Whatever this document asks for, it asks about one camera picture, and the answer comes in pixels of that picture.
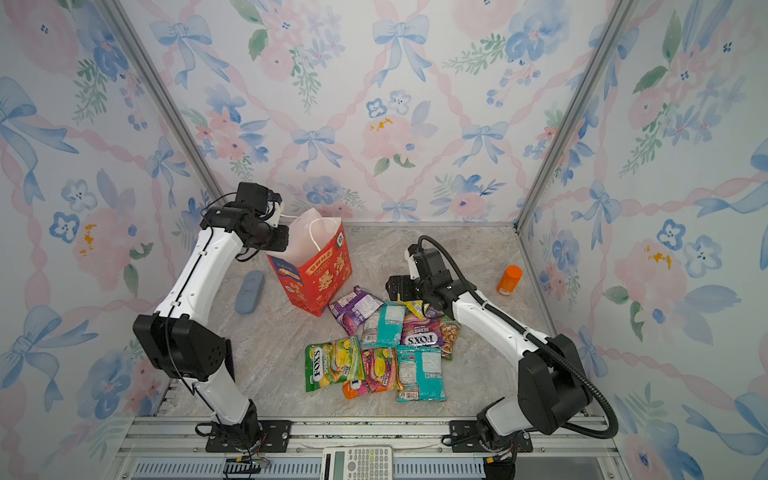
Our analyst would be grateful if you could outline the yellow snack packet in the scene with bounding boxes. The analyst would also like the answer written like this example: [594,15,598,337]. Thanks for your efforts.
[397,299,443,319]

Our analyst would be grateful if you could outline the teal snack packet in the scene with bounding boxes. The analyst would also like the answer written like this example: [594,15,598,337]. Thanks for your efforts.
[397,346,447,402]
[361,303,407,347]

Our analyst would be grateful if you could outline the red paper gift bag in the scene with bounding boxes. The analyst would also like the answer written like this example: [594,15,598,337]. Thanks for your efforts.
[268,208,352,317]

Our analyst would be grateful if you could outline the orange pink Fox's candy bag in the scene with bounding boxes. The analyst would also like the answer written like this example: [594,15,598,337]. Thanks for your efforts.
[342,347,397,399]

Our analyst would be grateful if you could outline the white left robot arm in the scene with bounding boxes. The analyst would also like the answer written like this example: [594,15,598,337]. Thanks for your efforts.
[133,194,288,428]

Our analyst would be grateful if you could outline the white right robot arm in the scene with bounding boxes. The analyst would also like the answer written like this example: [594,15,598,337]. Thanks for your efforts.
[385,275,595,449]

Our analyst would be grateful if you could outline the purple Fox's candy bag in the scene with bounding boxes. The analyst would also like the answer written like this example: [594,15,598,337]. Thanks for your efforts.
[400,314,444,349]

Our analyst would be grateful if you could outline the green Fox's candy bag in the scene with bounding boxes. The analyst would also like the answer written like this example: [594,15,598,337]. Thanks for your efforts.
[304,336,365,392]

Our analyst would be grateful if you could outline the green nut snack packet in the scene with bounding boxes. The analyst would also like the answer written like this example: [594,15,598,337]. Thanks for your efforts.
[439,316,461,361]

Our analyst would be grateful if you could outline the blue fabric case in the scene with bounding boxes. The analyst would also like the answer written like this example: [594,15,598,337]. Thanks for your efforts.
[234,270,265,315]

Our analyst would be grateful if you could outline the orange bottle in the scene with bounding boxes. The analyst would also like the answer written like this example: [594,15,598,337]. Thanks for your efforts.
[496,265,523,296]

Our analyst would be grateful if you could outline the purple snack packet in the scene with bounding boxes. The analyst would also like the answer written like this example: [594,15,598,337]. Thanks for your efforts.
[328,285,384,336]

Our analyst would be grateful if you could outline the grey calculator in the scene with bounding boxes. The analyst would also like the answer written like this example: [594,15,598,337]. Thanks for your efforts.
[320,445,394,480]

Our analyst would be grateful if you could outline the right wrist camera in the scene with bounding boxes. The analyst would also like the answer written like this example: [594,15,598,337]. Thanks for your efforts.
[406,244,446,280]

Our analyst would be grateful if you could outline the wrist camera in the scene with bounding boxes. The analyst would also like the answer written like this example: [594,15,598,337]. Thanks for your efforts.
[406,244,446,280]
[234,182,282,218]

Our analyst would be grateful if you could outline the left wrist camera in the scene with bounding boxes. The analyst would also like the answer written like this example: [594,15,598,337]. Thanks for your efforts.
[234,182,282,218]

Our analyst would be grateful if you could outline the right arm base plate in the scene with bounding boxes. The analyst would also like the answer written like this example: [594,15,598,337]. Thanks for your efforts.
[441,420,533,456]

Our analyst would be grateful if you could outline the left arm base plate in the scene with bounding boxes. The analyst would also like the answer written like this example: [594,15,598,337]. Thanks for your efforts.
[195,420,293,454]

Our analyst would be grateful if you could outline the black corrugated cable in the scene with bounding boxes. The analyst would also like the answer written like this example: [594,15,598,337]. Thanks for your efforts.
[416,235,620,440]

